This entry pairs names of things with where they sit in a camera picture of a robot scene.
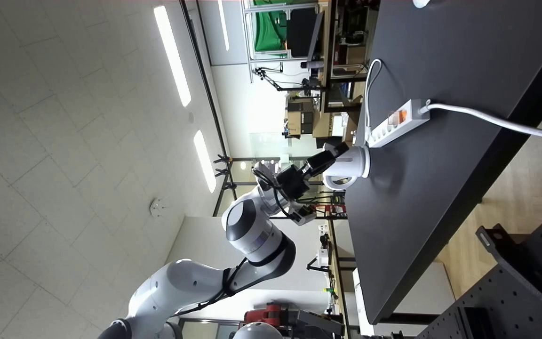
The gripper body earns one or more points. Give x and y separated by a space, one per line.
292 181

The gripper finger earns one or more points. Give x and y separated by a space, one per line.
336 149
320 165

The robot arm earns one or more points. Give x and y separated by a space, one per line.
191 280

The white mug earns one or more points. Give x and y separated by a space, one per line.
352 165

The shelf with cardboard boxes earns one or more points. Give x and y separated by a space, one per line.
305 115

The white power strip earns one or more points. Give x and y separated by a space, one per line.
400 123

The long ceiling light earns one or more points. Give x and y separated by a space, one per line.
172 54
223 23
205 161

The black monitor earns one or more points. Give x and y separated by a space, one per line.
301 32

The red machine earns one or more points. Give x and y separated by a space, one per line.
266 314

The white smoke detector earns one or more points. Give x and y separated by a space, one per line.
156 207

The small white object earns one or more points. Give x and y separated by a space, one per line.
421 3

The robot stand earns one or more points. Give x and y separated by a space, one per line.
501 301

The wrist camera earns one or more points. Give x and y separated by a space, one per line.
305 214

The green screen in frame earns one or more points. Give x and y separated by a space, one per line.
271 28

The black metal bracket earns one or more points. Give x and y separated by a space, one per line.
520 263

